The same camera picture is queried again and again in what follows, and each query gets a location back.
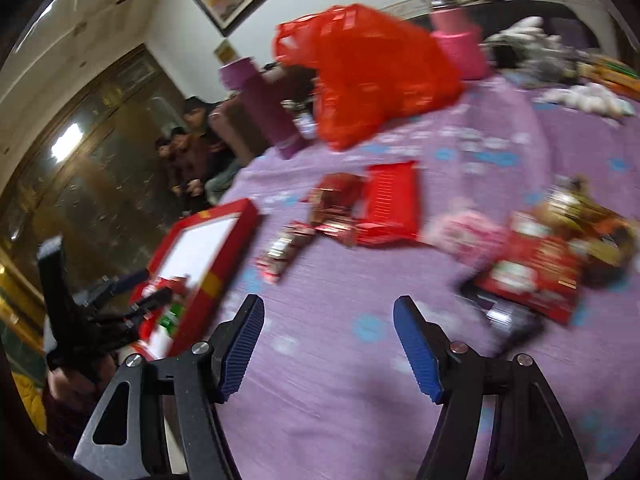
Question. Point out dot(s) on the yellow green box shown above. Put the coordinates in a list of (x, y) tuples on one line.
[(612, 74)]

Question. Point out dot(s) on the person's left forearm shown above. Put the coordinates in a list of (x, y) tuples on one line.
[(70, 400)]

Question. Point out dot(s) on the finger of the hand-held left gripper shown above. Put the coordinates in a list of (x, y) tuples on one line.
[(152, 302), (131, 281)]

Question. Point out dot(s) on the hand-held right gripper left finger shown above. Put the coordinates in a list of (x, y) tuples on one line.
[(244, 347)]

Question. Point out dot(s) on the pink water bottle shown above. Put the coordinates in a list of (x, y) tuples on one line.
[(457, 42)]

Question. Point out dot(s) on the orange plastic bag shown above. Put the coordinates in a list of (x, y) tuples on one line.
[(370, 70)]

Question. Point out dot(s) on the purple thermos bottle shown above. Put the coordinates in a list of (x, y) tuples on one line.
[(265, 105)]

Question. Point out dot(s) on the red packet with white edge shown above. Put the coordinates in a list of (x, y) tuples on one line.
[(530, 272)]

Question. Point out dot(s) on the gold foil snack packet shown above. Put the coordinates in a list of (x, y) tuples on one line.
[(585, 220)]

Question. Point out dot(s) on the pink white snack packet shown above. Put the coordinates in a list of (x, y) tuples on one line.
[(465, 235)]

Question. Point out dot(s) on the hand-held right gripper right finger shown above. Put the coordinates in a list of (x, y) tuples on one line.
[(417, 352)]

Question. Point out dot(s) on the red gold patterned packet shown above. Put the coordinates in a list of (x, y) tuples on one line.
[(335, 202)]

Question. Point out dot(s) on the yellow wall plaque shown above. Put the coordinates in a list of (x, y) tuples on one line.
[(225, 53)]

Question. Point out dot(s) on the small red candy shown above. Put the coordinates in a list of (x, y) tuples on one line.
[(281, 255)]

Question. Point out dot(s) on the white grey plush toy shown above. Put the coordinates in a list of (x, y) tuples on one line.
[(540, 45)]

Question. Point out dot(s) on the black armchair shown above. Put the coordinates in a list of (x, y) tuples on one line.
[(550, 12)]

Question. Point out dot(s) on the large red snack packet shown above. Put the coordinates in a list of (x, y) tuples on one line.
[(390, 202)]

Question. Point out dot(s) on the dark foil snack packet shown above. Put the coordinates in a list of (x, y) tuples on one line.
[(505, 317)]

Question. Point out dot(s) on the purple floral tablecloth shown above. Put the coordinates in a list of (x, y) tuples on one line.
[(340, 360)]

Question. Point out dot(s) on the brown wooden glass door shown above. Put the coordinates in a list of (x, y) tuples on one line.
[(100, 150)]

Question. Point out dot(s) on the red cardboard box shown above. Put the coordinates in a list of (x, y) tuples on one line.
[(210, 245)]

